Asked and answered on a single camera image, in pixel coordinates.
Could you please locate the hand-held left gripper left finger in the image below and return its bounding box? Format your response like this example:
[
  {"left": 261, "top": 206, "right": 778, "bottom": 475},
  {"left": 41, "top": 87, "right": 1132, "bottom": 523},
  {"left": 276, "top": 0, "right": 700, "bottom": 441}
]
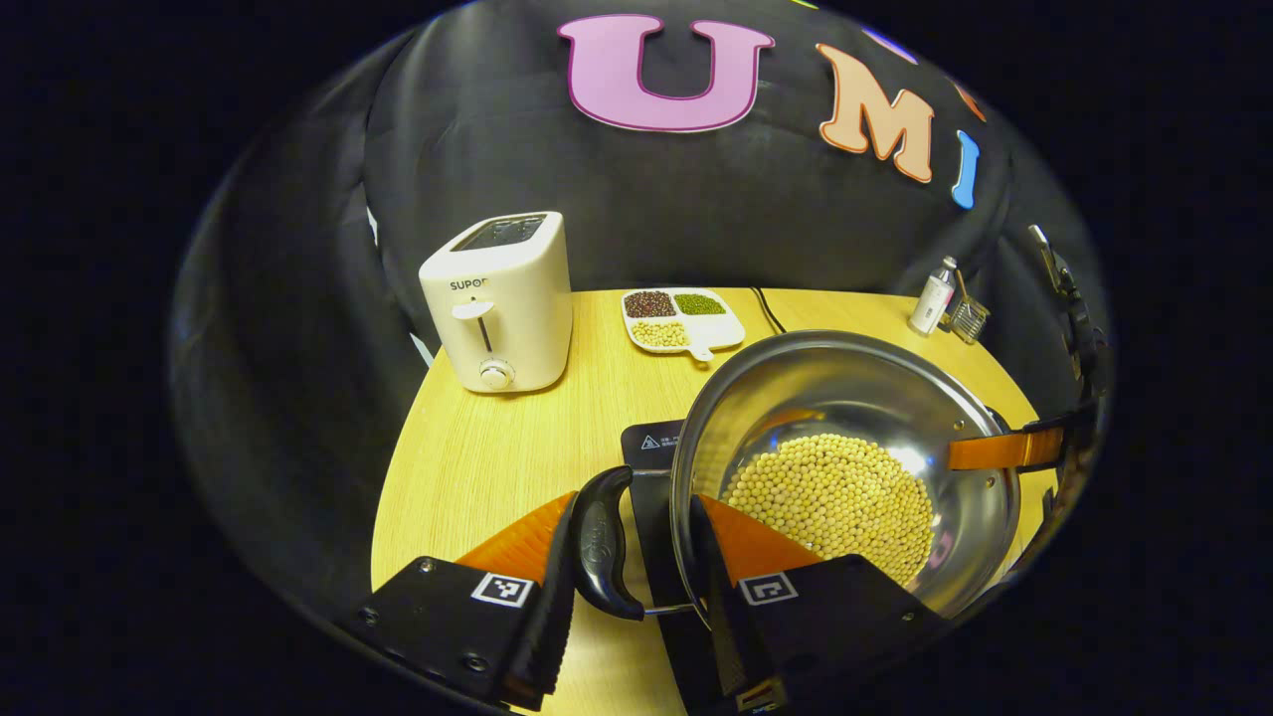
[{"left": 356, "top": 490, "right": 583, "bottom": 713}]

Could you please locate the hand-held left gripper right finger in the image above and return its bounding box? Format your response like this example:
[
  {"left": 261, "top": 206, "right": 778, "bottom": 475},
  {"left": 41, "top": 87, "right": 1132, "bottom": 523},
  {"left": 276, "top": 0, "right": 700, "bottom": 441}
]
[{"left": 686, "top": 494, "right": 951, "bottom": 716}]

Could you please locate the black induction cooktop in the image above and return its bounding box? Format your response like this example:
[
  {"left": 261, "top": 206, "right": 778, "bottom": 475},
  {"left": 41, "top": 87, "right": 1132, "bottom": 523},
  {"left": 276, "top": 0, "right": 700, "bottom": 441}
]
[{"left": 621, "top": 420, "right": 742, "bottom": 716}]

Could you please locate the stainless steel pot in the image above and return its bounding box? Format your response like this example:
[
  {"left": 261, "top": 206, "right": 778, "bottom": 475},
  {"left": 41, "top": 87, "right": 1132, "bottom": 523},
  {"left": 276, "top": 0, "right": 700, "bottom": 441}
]
[{"left": 572, "top": 330, "right": 1025, "bottom": 623}]

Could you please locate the pile of soybeans in pot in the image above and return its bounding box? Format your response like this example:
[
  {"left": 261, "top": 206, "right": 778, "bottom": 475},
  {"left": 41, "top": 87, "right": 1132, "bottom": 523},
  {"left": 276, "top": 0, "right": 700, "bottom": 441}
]
[{"left": 721, "top": 433, "right": 936, "bottom": 586}]

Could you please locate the small white bottle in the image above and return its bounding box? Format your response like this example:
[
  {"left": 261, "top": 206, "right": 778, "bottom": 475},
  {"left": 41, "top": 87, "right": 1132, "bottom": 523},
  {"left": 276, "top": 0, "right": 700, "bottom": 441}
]
[{"left": 908, "top": 256, "right": 959, "bottom": 336}]

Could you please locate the white divided plate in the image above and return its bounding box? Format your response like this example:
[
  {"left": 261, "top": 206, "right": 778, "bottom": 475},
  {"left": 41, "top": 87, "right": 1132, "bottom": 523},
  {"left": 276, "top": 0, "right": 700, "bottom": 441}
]
[{"left": 621, "top": 287, "right": 747, "bottom": 362}]

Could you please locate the white toaster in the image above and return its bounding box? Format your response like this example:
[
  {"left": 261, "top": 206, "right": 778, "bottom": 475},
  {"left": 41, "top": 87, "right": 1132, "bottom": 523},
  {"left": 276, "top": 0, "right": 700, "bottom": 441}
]
[{"left": 419, "top": 211, "right": 574, "bottom": 395}]

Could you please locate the black backdrop cloth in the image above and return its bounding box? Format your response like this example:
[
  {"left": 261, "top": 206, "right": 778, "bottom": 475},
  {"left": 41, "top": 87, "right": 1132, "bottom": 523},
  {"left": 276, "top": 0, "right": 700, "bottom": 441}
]
[{"left": 169, "top": 0, "right": 1110, "bottom": 637}]

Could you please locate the metal wire holder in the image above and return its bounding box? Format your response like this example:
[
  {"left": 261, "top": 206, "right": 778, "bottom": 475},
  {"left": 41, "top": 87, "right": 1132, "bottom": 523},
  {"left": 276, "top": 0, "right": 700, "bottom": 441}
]
[{"left": 943, "top": 268, "right": 992, "bottom": 345}]

